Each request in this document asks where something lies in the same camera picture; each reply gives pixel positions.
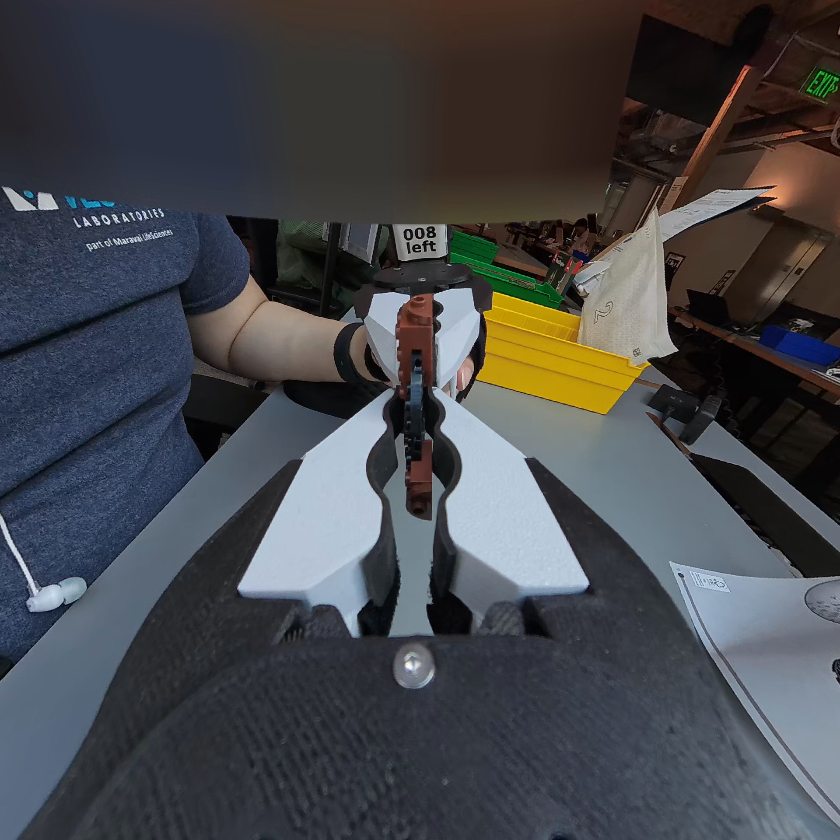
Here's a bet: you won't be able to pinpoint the black wrist brace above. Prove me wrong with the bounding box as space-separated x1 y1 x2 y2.
333 322 395 387

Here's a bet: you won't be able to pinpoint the white instruction booklet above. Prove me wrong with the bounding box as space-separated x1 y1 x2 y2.
669 561 840 828

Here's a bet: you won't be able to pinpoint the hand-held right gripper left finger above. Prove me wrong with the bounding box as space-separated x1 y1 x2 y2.
238 387 401 603

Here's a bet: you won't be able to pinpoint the person in navy shirt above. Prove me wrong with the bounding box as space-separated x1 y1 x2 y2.
0 187 252 664

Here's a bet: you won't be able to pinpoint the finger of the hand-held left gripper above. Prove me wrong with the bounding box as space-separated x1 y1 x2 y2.
430 289 484 395
363 293 412 389

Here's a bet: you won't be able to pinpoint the black laptop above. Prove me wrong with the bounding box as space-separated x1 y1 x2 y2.
686 289 729 322

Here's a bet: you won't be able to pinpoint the grey desk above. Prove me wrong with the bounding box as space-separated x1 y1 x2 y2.
0 367 840 840

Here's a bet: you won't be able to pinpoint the wooden workbench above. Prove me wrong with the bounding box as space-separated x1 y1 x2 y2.
669 308 840 395

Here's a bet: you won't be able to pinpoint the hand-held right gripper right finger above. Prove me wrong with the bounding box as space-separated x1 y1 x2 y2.
430 387 590 608

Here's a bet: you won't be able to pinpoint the brown black brick assembly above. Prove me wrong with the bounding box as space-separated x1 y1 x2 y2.
395 294 437 521

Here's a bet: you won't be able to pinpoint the green red carton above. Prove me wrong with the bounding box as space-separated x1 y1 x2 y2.
548 249 585 293

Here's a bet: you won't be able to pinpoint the white numbered paper bag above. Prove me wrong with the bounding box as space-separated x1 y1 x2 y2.
577 206 680 367

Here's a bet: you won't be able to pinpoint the white earphones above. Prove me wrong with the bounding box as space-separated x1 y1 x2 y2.
0 512 88 613

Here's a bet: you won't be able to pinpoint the green plastic bin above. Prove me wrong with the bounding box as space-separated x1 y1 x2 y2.
469 259 565 309
449 230 501 265

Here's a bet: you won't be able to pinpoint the blue plastic bin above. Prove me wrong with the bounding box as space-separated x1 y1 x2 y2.
760 323 840 362

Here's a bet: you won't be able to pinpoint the black rounded device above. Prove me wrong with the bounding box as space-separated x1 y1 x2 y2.
679 394 723 446

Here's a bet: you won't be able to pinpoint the yellow plastic bin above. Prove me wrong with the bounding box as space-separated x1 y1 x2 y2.
476 292 651 416

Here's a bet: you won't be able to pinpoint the white printed paper sheet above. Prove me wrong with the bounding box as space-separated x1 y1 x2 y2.
656 187 777 244

